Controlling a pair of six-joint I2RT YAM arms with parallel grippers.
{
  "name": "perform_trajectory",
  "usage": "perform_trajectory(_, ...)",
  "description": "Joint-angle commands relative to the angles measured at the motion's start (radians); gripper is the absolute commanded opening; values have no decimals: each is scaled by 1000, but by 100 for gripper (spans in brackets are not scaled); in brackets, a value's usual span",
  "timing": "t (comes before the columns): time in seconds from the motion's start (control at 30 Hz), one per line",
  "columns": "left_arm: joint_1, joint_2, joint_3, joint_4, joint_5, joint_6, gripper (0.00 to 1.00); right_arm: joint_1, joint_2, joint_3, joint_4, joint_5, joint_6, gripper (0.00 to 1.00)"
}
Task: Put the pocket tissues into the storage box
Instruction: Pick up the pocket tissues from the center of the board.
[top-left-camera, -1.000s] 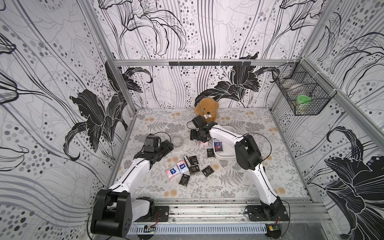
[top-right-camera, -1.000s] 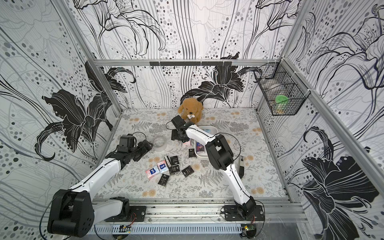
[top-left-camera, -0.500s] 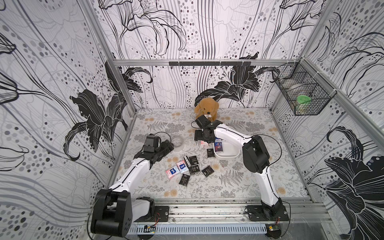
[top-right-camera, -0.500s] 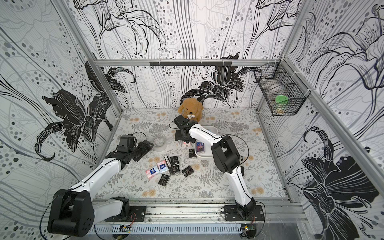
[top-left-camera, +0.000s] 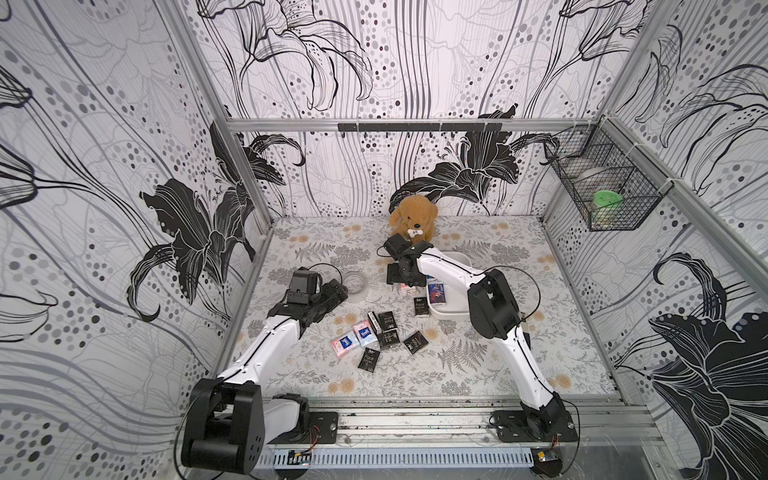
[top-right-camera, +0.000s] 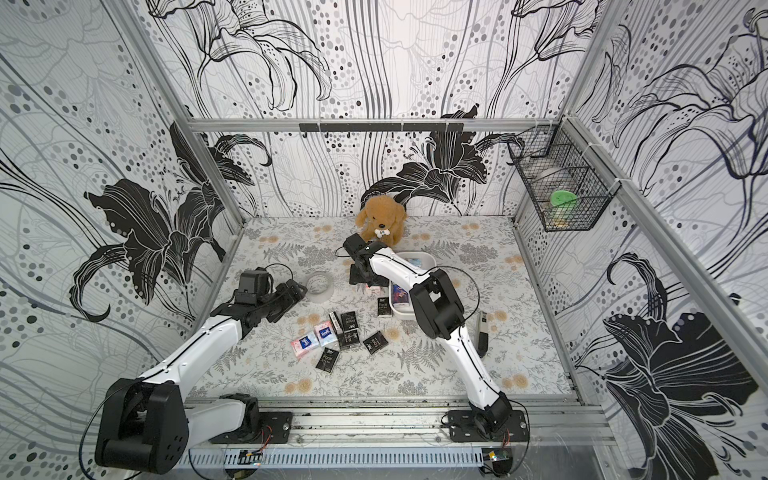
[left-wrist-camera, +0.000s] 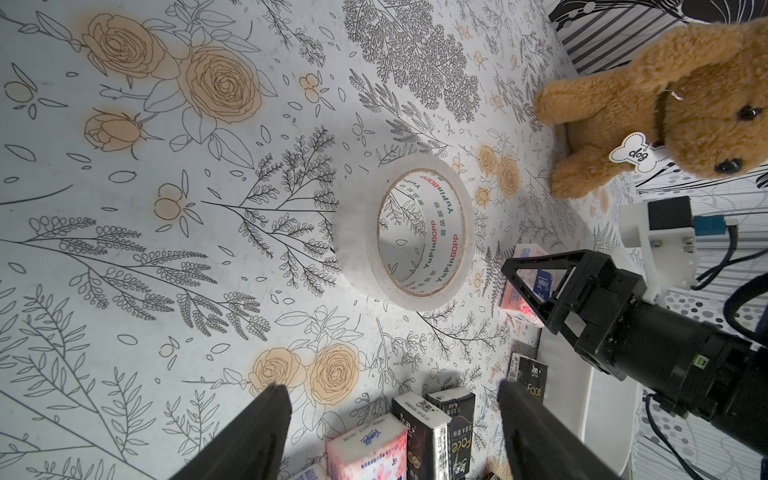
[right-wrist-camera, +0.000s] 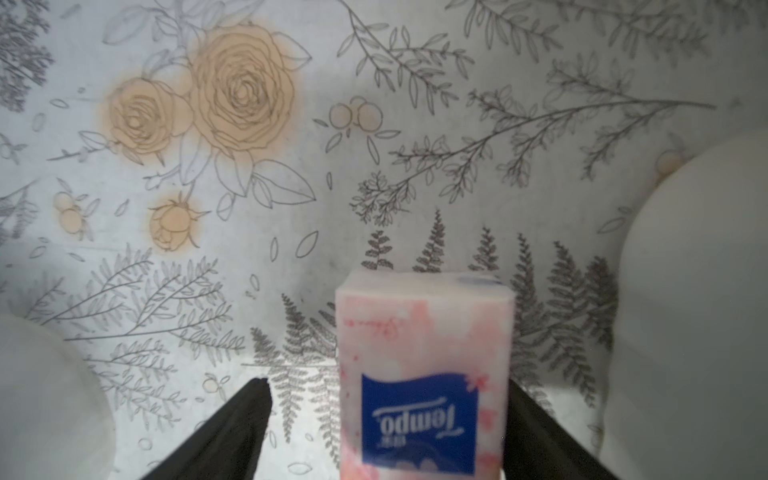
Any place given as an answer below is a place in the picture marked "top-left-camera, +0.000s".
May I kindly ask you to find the pink tissue pack front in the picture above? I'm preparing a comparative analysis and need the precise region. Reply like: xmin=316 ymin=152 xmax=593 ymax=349
xmin=331 ymin=331 xmax=360 ymax=359

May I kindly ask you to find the black wire basket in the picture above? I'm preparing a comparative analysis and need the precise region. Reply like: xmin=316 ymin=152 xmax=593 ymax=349
xmin=546 ymin=125 xmax=674 ymax=232

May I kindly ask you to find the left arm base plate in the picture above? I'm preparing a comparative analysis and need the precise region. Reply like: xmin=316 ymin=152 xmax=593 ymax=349
xmin=270 ymin=411 xmax=339 ymax=446

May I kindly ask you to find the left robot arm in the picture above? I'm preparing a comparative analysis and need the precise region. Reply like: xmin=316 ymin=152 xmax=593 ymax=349
xmin=174 ymin=267 xmax=348 ymax=475

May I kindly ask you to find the pink Tempo tissue pack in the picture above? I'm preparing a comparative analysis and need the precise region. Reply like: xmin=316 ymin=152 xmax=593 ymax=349
xmin=399 ymin=284 xmax=421 ymax=298

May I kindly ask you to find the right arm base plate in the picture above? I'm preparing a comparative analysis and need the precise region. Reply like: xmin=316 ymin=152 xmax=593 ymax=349
xmin=489 ymin=410 xmax=579 ymax=444

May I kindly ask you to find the black tissue pack upright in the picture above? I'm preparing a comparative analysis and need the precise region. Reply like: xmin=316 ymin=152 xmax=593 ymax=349
xmin=367 ymin=311 xmax=382 ymax=336

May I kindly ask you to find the pink tissue pack middle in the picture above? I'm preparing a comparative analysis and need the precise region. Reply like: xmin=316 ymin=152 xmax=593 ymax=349
xmin=352 ymin=320 xmax=378 ymax=347

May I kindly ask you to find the dark blue picture tissue pack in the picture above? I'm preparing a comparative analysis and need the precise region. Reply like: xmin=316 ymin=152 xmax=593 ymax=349
xmin=427 ymin=282 xmax=447 ymax=305

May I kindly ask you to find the clear tape roll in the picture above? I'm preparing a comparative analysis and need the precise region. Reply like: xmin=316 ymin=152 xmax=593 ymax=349
xmin=342 ymin=271 xmax=368 ymax=296

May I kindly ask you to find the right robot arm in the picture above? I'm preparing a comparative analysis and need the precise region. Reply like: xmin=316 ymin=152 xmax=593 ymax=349
xmin=383 ymin=234 xmax=572 ymax=435

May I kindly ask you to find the black pack lower middle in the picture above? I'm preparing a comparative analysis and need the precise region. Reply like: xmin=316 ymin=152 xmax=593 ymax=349
xmin=378 ymin=329 xmax=400 ymax=350

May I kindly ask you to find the white cable duct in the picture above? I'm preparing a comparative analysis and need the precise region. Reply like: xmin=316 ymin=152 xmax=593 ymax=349
xmin=254 ymin=445 xmax=534 ymax=470

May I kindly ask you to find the white storage box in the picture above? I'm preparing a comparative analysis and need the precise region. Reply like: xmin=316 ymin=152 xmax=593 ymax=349
xmin=426 ymin=251 xmax=480 ymax=320

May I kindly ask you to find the black Face tissue pack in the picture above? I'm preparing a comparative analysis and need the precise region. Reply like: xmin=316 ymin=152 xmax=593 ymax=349
xmin=377 ymin=311 xmax=398 ymax=332

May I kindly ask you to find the black Face pack right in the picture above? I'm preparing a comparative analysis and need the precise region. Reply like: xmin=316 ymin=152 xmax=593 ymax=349
xmin=413 ymin=297 xmax=430 ymax=317

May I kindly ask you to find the black pack front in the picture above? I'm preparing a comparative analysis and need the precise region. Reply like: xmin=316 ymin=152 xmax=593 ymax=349
xmin=357 ymin=347 xmax=381 ymax=373

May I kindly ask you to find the brown plush dog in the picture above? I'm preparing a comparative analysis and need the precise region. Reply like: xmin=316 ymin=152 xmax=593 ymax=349
xmin=389 ymin=195 xmax=438 ymax=244

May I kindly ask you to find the green lidded container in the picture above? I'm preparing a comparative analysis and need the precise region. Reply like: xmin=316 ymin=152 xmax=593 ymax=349
xmin=590 ymin=190 xmax=623 ymax=230

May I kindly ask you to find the black pack lower right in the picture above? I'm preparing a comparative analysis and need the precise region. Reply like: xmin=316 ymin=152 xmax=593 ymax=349
xmin=403 ymin=331 xmax=429 ymax=355

